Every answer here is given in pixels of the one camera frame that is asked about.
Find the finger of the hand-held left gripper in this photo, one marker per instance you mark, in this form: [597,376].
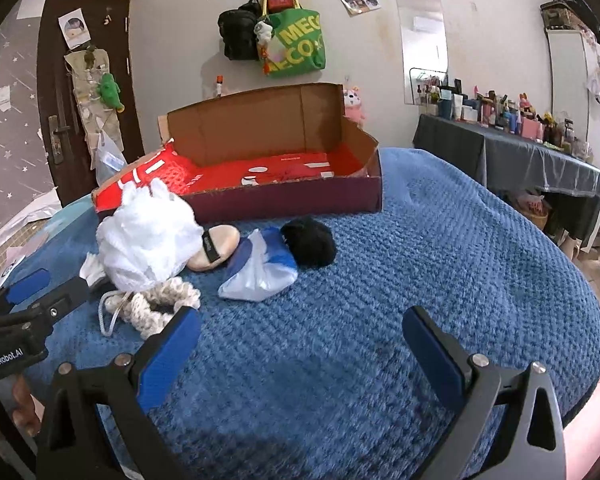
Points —
[30,285]
[62,302]

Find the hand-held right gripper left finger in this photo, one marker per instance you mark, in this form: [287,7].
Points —
[167,360]

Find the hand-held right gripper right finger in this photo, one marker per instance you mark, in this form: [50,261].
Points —
[430,355]

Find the white mesh bath pouf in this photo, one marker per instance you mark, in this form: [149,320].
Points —
[147,237]

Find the blue and white plastic bag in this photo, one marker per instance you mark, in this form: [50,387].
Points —
[260,270]

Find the black yarn ball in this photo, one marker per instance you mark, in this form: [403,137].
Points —
[310,245]

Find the cardboard box with red bottom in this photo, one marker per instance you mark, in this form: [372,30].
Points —
[260,135]

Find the person's left hand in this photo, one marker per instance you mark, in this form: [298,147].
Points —
[22,402]

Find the white paper sheet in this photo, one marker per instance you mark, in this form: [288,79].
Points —
[35,210]

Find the blue knitted blanket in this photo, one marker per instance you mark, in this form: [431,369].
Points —
[380,270]

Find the clear plastic bag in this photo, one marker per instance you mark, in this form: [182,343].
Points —
[111,160]

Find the red knitted pouch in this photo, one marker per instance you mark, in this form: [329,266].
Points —
[177,175]

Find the wicker basket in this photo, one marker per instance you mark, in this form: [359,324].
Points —
[532,215]

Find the pink cloth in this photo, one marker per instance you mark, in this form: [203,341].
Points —
[597,435]

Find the beige hanging organizer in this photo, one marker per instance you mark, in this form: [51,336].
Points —
[87,105]

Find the dark wooden door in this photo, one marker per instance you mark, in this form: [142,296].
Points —
[50,90]

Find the green frog plush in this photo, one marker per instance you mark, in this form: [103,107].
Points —
[109,91]

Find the table with grey cloth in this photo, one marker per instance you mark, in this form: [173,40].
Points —
[510,160]

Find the row of cosmetics bottles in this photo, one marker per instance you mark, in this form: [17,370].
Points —
[500,110]

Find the pink rabbit plush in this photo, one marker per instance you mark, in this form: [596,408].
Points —
[354,105]

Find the photo on door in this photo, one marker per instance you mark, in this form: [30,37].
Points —
[75,27]

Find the glue bottle with red cap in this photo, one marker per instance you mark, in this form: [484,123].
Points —
[220,87]

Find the white wardrobe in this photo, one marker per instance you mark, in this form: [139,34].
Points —
[567,85]

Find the black backpack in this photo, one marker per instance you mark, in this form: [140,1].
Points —
[237,30]

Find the green tote bag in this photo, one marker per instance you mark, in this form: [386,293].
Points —
[297,47]

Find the brown suitcase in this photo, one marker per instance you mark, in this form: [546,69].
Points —
[562,15]

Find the black bag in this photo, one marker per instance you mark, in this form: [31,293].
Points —
[577,1]

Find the wall mirror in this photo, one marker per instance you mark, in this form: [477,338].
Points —
[422,35]

